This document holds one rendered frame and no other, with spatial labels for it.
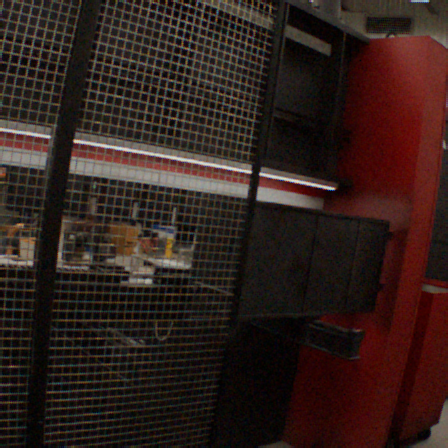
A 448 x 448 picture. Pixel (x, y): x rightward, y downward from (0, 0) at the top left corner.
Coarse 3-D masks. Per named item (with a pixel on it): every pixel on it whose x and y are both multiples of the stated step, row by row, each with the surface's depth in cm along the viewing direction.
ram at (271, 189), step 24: (0, 144) 192; (24, 144) 199; (72, 168) 213; (96, 168) 220; (120, 168) 227; (192, 168) 249; (216, 168) 258; (216, 192) 260; (240, 192) 269; (264, 192) 278; (288, 192) 289; (312, 192) 301
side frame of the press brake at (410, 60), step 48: (384, 48) 282; (432, 48) 264; (384, 96) 281; (432, 96) 267; (384, 144) 279; (432, 144) 272; (336, 192) 301; (384, 192) 278; (432, 192) 277; (384, 288) 273; (384, 336) 270; (336, 384) 289; (384, 384) 275; (288, 432) 310; (336, 432) 285; (384, 432) 285
